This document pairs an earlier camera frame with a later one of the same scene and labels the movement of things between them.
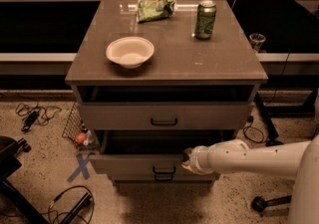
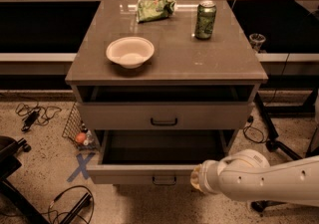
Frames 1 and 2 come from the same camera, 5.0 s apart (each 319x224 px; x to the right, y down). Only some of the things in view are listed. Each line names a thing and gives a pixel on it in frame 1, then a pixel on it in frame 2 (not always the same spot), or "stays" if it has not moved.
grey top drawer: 123,115 stays
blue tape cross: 82,166 stays
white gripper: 196,160 -> 205,177
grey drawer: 134,155 stays
